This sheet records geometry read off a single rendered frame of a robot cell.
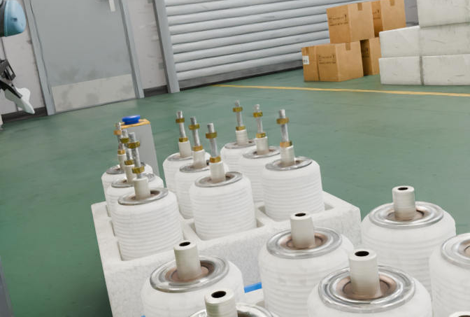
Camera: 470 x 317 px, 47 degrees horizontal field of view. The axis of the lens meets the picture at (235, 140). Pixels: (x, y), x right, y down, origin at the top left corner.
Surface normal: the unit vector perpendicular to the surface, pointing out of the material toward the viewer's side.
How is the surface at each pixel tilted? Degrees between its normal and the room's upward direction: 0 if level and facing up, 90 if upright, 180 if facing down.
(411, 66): 90
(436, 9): 90
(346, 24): 90
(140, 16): 90
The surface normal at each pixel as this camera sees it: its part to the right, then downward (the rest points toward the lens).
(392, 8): 0.37, 0.11
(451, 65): -0.87, 0.22
